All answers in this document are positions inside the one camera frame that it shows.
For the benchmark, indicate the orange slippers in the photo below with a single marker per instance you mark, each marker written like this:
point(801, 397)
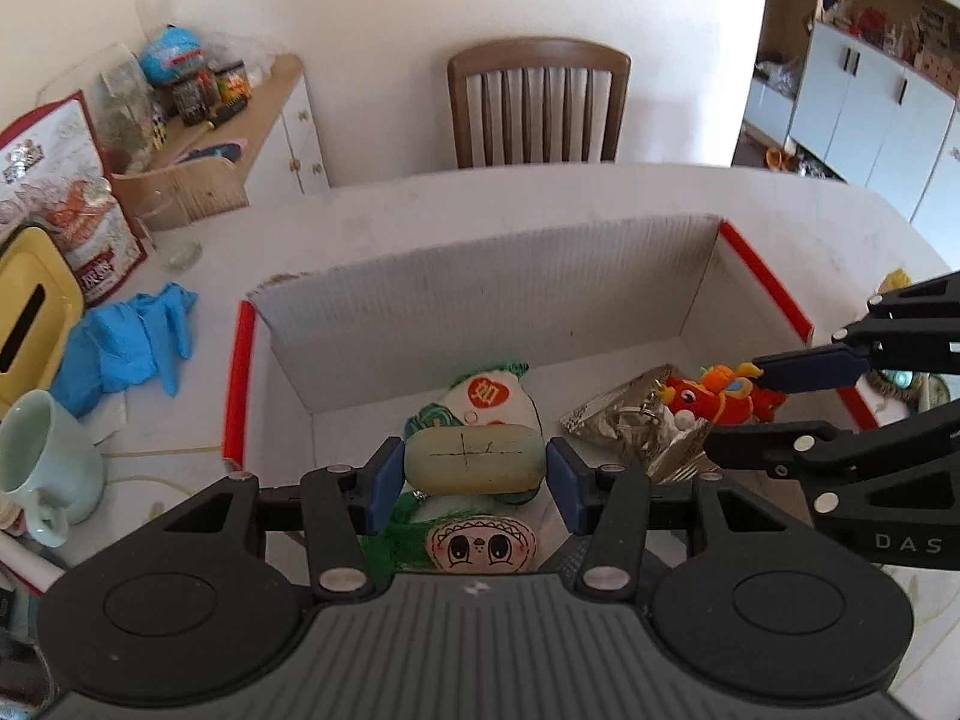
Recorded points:
point(781, 157)

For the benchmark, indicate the light wooden chair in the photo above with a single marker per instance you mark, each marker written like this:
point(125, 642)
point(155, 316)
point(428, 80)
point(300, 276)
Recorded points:
point(187, 191)

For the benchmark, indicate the green soap bar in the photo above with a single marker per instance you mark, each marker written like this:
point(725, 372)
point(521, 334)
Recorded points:
point(472, 459)

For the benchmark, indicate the blue rubber gloves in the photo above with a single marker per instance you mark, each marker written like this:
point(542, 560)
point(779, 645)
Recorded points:
point(120, 345)

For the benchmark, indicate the dark wooden chair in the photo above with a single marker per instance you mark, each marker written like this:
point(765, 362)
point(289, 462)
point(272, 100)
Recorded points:
point(540, 60)

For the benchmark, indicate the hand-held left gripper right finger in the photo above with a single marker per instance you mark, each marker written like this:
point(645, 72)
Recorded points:
point(566, 487)

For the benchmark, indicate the blue globe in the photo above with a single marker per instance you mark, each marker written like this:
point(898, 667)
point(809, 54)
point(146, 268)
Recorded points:
point(172, 56)

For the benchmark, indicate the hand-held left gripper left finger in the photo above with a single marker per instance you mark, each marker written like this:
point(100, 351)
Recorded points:
point(384, 484)

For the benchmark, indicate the small yellow box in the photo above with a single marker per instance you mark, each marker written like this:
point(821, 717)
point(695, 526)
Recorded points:
point(896, 281)

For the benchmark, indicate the rolled white paper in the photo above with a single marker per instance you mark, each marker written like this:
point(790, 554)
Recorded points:
point(30, 562)

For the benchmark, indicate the red white snack bag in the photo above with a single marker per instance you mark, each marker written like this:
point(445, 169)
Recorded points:
point(67, 195)

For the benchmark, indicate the mint green mug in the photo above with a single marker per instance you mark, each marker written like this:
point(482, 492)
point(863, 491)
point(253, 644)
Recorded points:
point(52, 465)

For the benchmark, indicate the grey plastic bag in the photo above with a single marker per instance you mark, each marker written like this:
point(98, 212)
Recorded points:
point(780, 73)

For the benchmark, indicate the white green dumpling plush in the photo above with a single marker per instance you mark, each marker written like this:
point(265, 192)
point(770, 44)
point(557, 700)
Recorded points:
point(487, 397)

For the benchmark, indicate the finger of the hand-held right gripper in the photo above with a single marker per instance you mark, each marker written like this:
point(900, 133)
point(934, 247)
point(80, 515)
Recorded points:
point(810, 369)
point(750, 446)

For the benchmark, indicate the drinking glass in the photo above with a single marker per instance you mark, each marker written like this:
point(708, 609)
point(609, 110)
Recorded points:
point(169, 232)

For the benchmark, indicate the white wooden sideboard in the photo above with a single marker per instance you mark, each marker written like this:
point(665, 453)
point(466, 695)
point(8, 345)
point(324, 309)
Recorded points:
point(289, 127)

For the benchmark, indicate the large white wardrobe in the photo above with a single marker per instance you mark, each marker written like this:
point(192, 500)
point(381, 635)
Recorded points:
point(847, 90)

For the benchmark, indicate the pink cartoon face plush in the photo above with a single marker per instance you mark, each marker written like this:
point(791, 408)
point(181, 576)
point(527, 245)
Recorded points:
point(480, 547)

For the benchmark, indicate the red cardboard box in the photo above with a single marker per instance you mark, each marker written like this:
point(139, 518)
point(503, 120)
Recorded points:
point(487, 315)

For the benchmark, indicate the yellow tissue box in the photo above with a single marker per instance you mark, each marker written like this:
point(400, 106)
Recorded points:
point(34, 315)

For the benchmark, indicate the plastic wrapper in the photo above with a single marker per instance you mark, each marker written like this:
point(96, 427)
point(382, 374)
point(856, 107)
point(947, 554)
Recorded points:
point(615, 420)

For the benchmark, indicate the dark glass jar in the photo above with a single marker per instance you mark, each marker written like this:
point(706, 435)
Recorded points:
point(193, 97)

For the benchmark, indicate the orange label jar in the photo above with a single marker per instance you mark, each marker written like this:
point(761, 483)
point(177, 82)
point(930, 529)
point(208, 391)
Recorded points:
point(232, 82)

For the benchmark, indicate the red dragon toy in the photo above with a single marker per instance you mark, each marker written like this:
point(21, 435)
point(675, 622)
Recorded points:
point(712, 394)

